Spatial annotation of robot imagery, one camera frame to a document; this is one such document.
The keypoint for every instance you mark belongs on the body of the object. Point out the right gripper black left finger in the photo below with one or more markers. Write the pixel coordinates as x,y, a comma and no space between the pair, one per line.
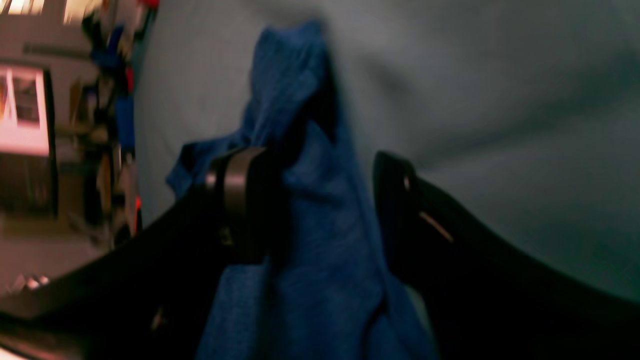
150,298

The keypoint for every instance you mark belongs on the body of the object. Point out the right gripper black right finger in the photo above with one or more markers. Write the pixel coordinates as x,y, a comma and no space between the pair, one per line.
486,299

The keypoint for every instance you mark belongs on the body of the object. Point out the dark blue t-shirt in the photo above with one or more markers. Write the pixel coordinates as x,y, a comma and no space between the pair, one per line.
324,292

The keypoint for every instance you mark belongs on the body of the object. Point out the light blue table cloth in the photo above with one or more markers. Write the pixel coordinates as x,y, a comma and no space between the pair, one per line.
525,111

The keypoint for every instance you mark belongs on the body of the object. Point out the blue black clamp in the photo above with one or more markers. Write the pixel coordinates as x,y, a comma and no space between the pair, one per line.
111,61

